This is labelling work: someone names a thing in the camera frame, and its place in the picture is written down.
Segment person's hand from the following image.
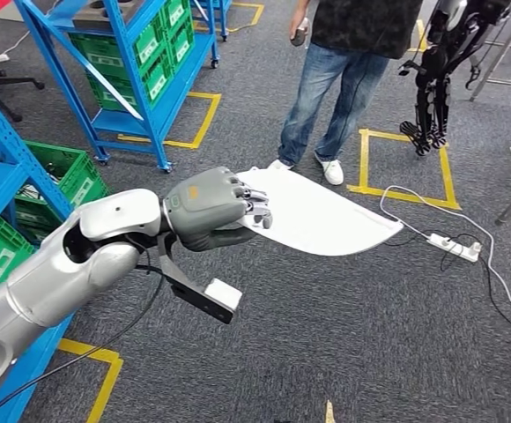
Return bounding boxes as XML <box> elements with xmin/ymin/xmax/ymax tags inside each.
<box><xmin>289</xmin><ymin>4</ymin><xmax>312</xmax><ymax>42</ymax></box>

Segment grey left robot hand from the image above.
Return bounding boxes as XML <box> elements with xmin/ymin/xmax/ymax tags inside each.
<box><xmin>162</xmin><ymin>166</ymin><xmax>274</xmax><ymax>253</ymax></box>

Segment grey handheld controller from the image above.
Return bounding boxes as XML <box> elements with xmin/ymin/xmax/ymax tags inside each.
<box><xmin>291</xmin><ymin>17</ymin><xmax>311</xmax><ymax>48</ymax></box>

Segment white curved panel part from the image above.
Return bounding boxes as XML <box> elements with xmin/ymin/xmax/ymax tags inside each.
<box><xmin>236</xmin><ymin>166</ymin><xmax>405</xmax><ymax>258</ymax></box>

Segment yellow floor tape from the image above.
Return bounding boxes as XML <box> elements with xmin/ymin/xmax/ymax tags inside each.
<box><xmin>116</xmin><ymin>91</ymin><xmax>222</xmax><ymax>151</ymax></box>
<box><xmin>57</xmin><ymin>337</ymin><xmax>125</xmax><ymax>423</ymax></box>

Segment person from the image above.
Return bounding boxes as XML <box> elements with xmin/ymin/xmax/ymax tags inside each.
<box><xmin>278</xmin><ymin>0</ymin><xmax>424</xmax><ymax>187</ymax></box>

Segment green plastic crate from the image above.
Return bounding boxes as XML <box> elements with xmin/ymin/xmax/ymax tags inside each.
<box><xmin>160</xmin><ymin>0</ymin><xmax>191</xmax><ymax>36</ymax></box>
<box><xmin>167</xmin><ymin>23</ymin><xmax>196</xmax><ymax>74</ymax></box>
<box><xmin>0</xmin><ymin>217</ymin><xmax>36</xmax><ymax>301</ymax></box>
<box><xmin>85</xmin><ymin>55</ymin><xmax>174</xmax><ymax>113</ymax></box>
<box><xmin>68</xmin><ymin>12</ymin><xmax>165</xmax><ymax>80</ymax></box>
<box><xmin>0</xmin><ymin>139</ymin><xmax>112</xmax><ymax>234</ymax></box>

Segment black legged robot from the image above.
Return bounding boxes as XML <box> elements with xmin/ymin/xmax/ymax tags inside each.
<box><xmin>397</xmin><ymin>0</ymin><xmax>511</xmax><ymax>158</ymax></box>

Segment grey moulded tray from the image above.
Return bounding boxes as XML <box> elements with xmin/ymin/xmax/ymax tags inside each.
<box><xmin>70</xmin><ymin>0</ymin><xmax>145</xmax><ymax>33</ymax></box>

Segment silver metal stand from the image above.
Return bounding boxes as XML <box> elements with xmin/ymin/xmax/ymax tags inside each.
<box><xmin>469</xmin><ymin>0</ymin><xmax>511</xmax><ymax>103</ymax></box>

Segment white power strip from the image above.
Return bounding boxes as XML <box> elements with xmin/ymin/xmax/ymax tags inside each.
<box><xmin>427</xmin><ymin>232</ymin><xmax>481</xmax><ymax>263</ymax></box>

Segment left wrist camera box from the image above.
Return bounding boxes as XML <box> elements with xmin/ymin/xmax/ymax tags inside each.
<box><xmin>156</xmin><ymin>232</ymin><xmax>243</xmax><ymax>326</ymax></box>

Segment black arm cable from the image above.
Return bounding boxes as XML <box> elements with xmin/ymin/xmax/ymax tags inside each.
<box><xmin>0</xmin><ymin>233</ymin><xmax>165</xmax><ymax>423</ymax></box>

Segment white power cable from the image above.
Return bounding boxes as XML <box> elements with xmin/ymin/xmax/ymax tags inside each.
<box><xmin>379</xmin><ymin>184</ymin><xmax>511</xmax><ymax>319</ymax></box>

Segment black floor cable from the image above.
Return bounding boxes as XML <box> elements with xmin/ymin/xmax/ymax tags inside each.
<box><xmin>439</xmin><ymin>233</ymin><xmax>511</xmax><ymax>340</ymax></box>

